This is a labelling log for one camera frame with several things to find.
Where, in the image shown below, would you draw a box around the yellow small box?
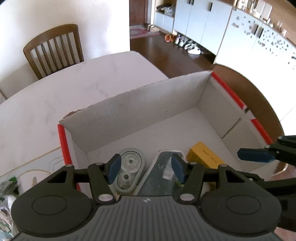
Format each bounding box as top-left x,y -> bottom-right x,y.
186,142 -> 225,169

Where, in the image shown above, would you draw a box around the dark foil packet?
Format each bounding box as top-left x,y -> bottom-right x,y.
133,150 -> 186,196

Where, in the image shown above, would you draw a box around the green haired doll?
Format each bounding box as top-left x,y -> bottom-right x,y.
1,176 -> 19,197

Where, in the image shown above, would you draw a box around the printed table mat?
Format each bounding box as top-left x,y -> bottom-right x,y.
1,148 -> 64,240

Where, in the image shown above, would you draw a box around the red shoe box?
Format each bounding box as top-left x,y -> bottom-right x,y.
57,70 -> 275,197

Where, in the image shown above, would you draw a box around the white sneakers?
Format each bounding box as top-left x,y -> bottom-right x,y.
174,34 -> 202,55

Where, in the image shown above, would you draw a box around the wooden slat chair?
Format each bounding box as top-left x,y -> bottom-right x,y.
23,24 -> 84,80

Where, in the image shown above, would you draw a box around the orange slippers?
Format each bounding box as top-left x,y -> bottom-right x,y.
164,34 -> 177,43

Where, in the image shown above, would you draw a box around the door rug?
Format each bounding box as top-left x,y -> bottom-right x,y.
129,25 -> 160,40

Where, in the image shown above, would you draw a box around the white wall cabinet unit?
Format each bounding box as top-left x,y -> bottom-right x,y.
153,0 -> 296,130

